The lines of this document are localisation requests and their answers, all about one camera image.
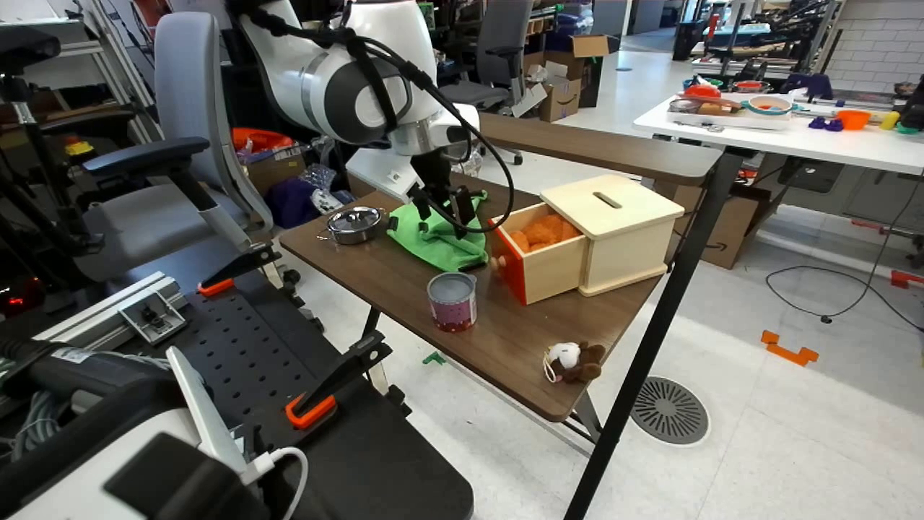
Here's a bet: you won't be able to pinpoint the orange floor bracket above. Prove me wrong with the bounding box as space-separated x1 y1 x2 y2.
755 329 822 369

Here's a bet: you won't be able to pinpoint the aluminium extrusion rail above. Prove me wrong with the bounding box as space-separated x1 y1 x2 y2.
29 270 185 346

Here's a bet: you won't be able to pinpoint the grey office chair black armrest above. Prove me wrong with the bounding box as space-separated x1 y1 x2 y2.
69 8 283 283

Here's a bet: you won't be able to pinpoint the white angled metal bar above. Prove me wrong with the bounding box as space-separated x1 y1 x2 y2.
163 343 253 479

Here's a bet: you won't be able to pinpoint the light wooden slotted box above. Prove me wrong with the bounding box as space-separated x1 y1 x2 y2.
539 173 687 299

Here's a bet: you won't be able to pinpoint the orange bowl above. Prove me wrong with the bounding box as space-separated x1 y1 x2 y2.
835 107 871 133

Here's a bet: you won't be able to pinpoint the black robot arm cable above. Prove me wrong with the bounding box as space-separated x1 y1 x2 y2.
328 17 517 234

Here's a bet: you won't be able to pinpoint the white usb cable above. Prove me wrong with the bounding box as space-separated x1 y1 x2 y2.
250 445 312 520

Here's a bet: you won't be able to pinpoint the black flat device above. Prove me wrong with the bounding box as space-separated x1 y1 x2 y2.
100 432 270 520

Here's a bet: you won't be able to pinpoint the wooden drawer orange front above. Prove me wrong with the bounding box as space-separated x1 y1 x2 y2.
485 200 589 309

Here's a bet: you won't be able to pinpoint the black metal table leg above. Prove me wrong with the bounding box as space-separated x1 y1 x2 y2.
559 154 744 520

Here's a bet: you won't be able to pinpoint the brown wooden shelf board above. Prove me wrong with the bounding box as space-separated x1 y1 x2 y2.
474 109 728 187

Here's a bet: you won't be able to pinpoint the open cardboard box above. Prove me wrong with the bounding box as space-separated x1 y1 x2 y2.
533 76 585 125

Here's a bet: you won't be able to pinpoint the green cloth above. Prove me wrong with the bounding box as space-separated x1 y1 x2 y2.
383 196 490 274

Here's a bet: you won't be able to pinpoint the orange plastic bin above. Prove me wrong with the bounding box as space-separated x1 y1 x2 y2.
228 125 296 156

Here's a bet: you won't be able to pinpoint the clear cup pink contents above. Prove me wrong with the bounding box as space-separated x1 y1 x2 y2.
425 270 478 336

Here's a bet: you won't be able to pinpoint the large black orange clamp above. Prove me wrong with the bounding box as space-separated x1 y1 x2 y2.
283 329 394 434

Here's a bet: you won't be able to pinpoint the white patterned plate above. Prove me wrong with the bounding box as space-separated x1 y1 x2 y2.
741 94 797 118

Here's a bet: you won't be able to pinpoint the black floor cable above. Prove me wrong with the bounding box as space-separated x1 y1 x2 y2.
762 176 924 336

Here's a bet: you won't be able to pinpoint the black perforated base board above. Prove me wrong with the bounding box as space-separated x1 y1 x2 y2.
175 286 474 520

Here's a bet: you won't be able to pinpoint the round floor drain grate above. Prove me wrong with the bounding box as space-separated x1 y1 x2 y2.
628 377 712 449

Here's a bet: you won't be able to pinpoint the white table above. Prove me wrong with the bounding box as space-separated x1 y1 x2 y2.
633 91 924 179

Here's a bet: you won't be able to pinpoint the small metal bowl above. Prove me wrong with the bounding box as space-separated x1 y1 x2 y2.
322 203 386 247

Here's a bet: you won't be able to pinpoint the brown white plush toy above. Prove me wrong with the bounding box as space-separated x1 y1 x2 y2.
539 339 605 387

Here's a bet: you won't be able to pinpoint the large cardboard box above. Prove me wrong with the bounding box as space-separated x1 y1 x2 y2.
673 183 762 271

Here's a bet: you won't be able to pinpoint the orange balls in drawer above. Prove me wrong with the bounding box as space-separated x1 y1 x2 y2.
507 211 579 255

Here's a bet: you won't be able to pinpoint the small black orange clamp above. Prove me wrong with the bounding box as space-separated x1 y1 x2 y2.
194 242 283 303

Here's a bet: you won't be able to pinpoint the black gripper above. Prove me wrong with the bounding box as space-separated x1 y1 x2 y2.
409 144 477 239

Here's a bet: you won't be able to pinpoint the dark purple bag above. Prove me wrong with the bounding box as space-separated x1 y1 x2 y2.
266 179 319 228

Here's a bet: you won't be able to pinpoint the grey background office chair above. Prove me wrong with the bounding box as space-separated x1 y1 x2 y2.
435 0 533 112

